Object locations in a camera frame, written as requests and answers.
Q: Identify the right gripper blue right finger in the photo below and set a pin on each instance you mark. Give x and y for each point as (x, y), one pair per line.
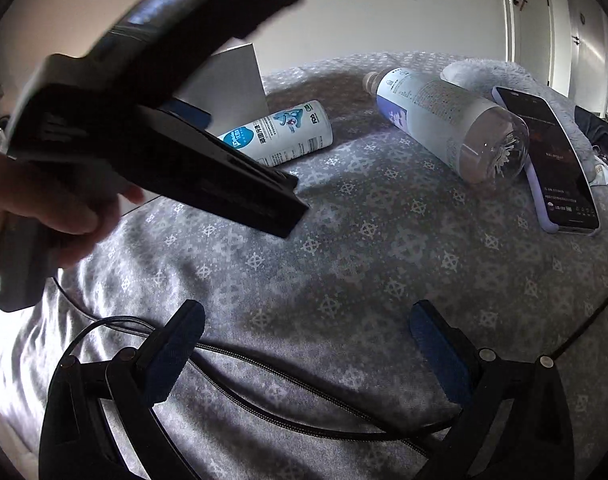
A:
(514, 421)

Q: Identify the white cardboard storage box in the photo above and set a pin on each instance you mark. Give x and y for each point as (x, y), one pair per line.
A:
(228, 88)

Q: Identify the clear plastic drink bottle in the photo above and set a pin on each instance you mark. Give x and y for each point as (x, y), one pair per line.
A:
(481, 141)

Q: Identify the white blue-print spray bottle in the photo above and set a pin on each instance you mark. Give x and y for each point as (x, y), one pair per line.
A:
(283, 136)

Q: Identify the white closet door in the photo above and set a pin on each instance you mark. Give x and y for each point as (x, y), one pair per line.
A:
(563, 44)

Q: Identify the grey patterned bed sheet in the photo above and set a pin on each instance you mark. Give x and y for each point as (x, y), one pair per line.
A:
(388, 224)

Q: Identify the smartphone with purple case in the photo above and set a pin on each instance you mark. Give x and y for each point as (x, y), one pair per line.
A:
(558, 183)

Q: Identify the person's left hand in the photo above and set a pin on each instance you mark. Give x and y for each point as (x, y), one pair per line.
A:
(27, 195)

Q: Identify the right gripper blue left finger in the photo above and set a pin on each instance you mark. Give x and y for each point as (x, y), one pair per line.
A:
(76, 441)

